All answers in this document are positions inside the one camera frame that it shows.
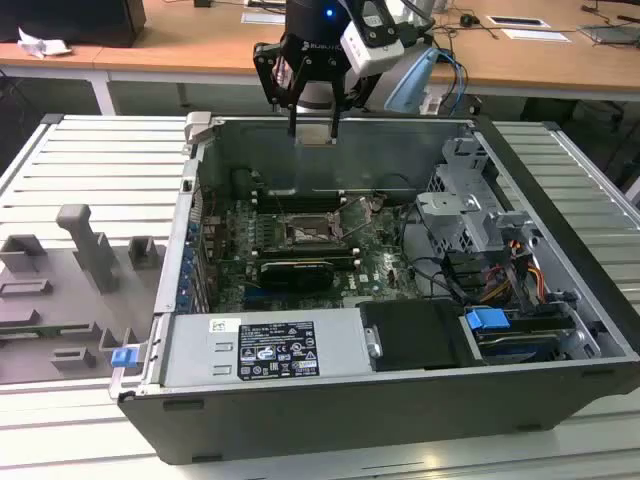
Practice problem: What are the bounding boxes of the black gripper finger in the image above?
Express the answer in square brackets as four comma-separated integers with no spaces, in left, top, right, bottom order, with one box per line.
[328,73,381,140]
[253,42,310,139]

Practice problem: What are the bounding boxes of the CPU with silver top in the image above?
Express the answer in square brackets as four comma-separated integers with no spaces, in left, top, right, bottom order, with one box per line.
[294,125,337,147]

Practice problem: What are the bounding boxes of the metal socket cover frame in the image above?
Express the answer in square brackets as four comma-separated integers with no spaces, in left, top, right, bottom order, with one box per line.
[329,196,375,241]

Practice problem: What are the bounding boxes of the CPU socket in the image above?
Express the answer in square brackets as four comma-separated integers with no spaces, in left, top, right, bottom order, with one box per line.
[281,211,350,250]

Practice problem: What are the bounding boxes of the pale blue teach pendant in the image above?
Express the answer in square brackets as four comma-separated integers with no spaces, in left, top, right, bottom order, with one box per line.
[383,47,439,114]

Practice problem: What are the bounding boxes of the wooden desk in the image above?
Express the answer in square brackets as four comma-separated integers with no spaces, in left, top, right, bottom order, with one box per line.
[0,0,640,116]

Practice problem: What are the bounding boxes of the black RAM stick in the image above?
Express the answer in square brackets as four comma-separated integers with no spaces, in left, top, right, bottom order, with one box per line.
[255,191,347,214]

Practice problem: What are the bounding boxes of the silver metal drive cage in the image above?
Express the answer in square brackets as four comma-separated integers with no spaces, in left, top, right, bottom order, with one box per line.
[414,137,542,257]

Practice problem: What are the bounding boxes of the green motherboard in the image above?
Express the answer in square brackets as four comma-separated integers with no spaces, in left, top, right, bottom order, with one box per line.
[199,192,454,314]

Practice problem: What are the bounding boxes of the black graphics card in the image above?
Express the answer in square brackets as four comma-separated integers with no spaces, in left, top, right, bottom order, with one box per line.
[259,258,335,293]

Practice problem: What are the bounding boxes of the white paper sheet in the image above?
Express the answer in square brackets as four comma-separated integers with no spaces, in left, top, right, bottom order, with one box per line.
[501,28,574,44]

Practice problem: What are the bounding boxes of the black box on desk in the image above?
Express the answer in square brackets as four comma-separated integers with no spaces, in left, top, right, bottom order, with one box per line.
[0,0,147,49]

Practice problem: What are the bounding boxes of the crumpled white paper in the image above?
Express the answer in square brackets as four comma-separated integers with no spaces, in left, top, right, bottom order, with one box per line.
[17,27,72,61]

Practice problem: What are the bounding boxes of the hard disk in blue carrier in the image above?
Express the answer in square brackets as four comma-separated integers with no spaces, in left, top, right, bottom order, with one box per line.
[463,308,575,365]

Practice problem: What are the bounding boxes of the transparent plastic folder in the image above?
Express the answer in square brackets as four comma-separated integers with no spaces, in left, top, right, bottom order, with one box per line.
[578,22,640,50]

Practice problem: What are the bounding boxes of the silver power supply unit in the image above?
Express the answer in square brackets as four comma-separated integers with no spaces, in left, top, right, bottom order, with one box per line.
[162,307,375,390]

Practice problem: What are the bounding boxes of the grey parts rack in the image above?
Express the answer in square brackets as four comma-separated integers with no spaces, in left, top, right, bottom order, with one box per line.
[0,203,169,386]

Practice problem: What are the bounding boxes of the black open PC case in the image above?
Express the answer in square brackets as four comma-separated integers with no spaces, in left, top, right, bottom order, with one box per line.
[108,110,640,465]

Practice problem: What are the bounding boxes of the green RAM stick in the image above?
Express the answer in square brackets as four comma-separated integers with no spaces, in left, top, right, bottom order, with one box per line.
[0,324,89,337]

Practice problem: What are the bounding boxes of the white wrist camera black mount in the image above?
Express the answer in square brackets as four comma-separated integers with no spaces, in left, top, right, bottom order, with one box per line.
[340,0,405,76]

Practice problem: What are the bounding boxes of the grey case handle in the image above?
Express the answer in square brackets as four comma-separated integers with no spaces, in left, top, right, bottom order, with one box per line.
[183,110,217,147]

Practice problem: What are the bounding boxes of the blue cable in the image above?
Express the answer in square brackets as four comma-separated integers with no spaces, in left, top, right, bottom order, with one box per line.
[433,46,470,117]

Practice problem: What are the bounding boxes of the orange and yellow wires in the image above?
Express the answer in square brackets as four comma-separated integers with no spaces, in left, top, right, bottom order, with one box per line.
[482,238,550,304]

